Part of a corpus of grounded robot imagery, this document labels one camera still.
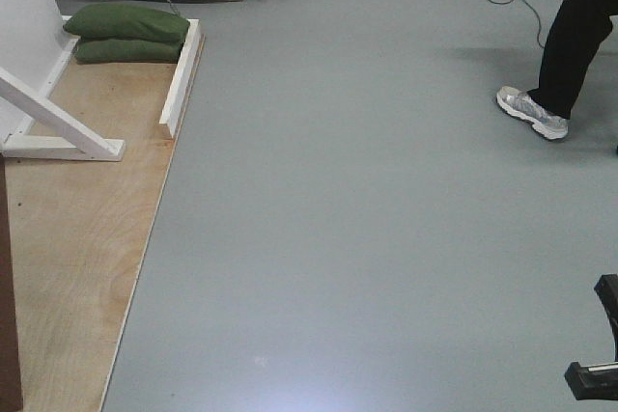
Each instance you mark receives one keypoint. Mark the grey white sneaker on floor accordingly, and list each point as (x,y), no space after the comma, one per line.
(521,106)

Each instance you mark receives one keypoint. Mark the brown wooden door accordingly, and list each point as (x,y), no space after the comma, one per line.
(11,390)

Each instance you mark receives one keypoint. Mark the white base edge rail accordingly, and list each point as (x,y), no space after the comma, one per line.
(171,116)

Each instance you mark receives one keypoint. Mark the plywood door base platform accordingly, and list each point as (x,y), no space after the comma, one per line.
(80,230)

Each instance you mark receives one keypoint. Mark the upper green sandbag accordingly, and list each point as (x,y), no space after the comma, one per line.
(121,21)

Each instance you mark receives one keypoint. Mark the black robot gripper part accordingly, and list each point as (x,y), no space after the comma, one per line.
(598,382)

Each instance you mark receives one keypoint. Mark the person leg black trousers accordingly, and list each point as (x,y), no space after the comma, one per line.
(573,40)

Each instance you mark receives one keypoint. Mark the green sandbag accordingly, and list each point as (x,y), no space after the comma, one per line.
(121,21)
(127,51)

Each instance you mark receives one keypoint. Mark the white door frame brace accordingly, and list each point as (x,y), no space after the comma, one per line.
(73,141)

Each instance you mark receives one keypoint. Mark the lower green sandbag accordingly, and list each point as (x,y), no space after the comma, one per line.
(127,51)

